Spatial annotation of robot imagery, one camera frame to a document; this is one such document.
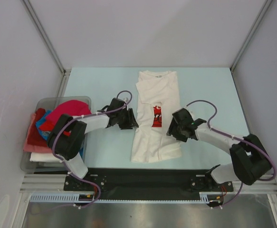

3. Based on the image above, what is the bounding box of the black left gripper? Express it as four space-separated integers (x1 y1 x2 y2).
116 108 139 130

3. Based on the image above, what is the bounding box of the white t-shirt with red print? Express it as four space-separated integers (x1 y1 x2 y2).
131 71 182 163

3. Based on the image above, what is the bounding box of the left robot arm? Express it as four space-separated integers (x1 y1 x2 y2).
47 98 139 190

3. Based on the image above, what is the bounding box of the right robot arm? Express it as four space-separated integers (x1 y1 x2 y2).
167 108 273 190

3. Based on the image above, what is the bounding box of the magenta t-shirt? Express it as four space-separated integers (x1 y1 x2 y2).
46 100 91 126

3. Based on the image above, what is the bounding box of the blue t-shirt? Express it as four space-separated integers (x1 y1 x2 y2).
30 108 75 162

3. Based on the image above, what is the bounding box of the dark red folded t-shirt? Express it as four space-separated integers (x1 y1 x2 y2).
27 108 47 147

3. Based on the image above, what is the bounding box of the white folded t-shirt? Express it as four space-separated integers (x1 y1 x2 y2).
29 152 60 162

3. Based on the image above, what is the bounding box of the pink folded t-shirt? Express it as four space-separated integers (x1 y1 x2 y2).
23 114 52 153

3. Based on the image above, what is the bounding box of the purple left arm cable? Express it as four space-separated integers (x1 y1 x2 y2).
30 90 132 209

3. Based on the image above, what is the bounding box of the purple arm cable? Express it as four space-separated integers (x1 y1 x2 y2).
30 90 132 209
185 99 277 209

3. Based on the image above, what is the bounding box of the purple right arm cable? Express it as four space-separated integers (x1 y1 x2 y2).
185 99 277 209

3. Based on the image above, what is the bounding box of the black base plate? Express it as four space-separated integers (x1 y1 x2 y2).
64 167 234 200

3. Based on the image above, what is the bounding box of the left aluminium frame post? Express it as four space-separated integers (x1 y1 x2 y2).
20 0 71 97

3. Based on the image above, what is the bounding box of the aluminium frame post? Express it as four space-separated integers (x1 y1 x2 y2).
230 0 274 74
20 0 71 97

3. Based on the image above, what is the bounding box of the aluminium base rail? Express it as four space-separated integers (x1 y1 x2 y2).
20 174 277 225

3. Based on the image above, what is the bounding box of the white slotted cable duct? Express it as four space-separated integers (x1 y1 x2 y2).
30 193 223 204

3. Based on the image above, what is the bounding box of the right aluminium frame post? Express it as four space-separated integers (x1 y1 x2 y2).
230 0 274 74

